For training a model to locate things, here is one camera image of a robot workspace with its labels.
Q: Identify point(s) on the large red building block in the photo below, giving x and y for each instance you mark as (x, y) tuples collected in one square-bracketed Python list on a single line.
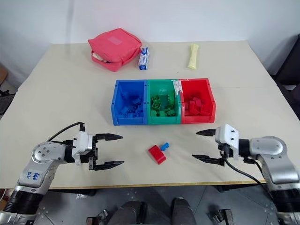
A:
[(156, 154)]

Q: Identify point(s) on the metal floor clamp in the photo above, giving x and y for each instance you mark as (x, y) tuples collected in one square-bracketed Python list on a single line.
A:
[(221, 216), (98, 218)]

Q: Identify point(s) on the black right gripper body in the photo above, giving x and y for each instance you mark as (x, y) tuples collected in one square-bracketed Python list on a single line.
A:
[(224, 151)]

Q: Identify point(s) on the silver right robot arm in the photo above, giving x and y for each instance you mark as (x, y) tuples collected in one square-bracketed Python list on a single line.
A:
[(269, 147)]

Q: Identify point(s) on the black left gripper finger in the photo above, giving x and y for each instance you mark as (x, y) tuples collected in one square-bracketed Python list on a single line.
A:
[(109, 165), (109, 136)]

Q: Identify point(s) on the brown cardboard box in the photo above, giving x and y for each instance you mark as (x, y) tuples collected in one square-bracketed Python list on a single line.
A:
[(2, 77)]

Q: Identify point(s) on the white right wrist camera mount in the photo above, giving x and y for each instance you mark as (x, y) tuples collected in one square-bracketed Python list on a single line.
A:
[(228, 138)]

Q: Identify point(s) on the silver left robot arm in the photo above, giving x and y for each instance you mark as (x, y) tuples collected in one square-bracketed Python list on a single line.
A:
[(42, 154)]

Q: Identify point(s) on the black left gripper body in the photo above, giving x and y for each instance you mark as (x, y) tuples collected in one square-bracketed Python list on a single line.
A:
[(95, 152)]

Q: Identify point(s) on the blue plastic bin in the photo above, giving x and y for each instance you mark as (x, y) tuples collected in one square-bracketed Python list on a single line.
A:
[(114, 105)]

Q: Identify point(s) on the small blue building block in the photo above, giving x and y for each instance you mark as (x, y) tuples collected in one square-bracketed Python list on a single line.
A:
[(164, 146)]

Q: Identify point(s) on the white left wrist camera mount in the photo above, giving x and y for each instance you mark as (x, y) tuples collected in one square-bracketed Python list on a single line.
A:
[(82, 146)]

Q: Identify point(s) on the pink fabric pouch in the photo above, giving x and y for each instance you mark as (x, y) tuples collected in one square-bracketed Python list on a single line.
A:
[(112, 50)]

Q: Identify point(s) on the red plastic bin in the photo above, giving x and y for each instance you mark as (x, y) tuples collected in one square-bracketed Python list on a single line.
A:
[(198, 119)]

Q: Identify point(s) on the yellow rolled cloth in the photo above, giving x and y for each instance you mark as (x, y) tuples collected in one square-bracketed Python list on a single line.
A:
[(193, 57)]

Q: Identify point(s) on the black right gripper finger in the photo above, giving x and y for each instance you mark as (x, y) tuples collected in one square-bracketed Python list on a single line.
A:
[(207, 133), (209, 160)]

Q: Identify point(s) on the green building block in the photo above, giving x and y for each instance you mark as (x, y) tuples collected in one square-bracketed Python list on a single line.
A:
[(170, 113), (156, 99), (169, 100), (156, 106)]

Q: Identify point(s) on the green plastic bin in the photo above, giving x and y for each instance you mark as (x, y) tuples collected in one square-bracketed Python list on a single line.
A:
[(164, 120)]

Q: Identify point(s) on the black table support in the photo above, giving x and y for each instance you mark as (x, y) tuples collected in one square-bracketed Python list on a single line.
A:
[(234, 188)]

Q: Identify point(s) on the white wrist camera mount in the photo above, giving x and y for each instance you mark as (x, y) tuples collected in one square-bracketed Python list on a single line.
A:
[(82, 146), (228, 138)]

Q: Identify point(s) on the dark rounded shape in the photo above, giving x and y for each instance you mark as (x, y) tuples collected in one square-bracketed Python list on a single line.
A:
[(184, 211)]

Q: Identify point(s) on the blue and white carton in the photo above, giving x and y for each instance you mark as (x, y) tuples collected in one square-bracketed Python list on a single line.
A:
[(143, 58)]

